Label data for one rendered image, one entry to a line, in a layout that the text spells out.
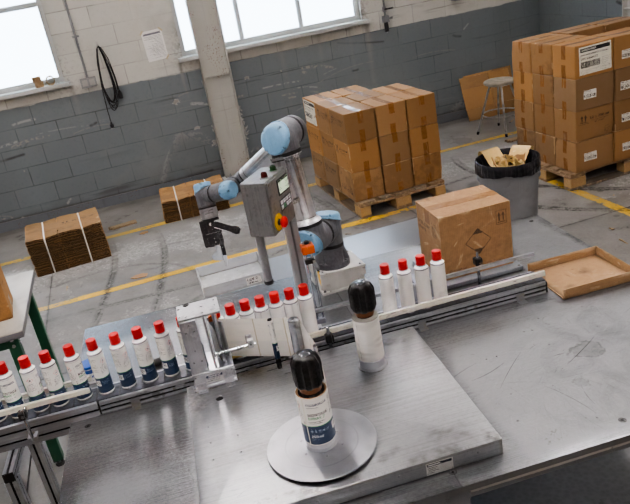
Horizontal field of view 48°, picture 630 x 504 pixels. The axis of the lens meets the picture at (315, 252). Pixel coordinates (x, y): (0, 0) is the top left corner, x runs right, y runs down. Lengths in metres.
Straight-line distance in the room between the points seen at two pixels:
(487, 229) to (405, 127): 3.24
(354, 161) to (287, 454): 4.11
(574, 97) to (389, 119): 1.44
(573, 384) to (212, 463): 1.08
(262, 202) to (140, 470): 0.90
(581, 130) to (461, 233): 3.33
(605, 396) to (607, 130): 4.17
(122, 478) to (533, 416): 1.19
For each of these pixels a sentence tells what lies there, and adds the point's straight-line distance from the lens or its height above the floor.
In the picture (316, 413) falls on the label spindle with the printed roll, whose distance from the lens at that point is 1.90.
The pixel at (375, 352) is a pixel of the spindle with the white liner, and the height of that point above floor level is 0.95.
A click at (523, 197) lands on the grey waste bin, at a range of 4.97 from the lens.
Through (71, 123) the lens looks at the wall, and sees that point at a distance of 7.73.
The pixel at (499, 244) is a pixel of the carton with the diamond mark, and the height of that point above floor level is 0.95.
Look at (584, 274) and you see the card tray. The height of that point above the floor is 0.83.
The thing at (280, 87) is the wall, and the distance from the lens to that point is 7.92.
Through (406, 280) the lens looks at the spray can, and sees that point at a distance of 2.51.
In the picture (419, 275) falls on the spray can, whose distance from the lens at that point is 2.53.
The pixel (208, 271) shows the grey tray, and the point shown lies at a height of 0.97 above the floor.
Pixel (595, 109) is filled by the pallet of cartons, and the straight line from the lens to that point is 6.07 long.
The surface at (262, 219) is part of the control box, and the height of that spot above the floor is 1.35.
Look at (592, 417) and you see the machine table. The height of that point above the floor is 0.83.
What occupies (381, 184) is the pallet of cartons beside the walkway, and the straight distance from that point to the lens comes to 6.00.
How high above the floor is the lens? 2.13
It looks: 23 degrees down
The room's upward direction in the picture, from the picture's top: 10 degrees counter-clockwise
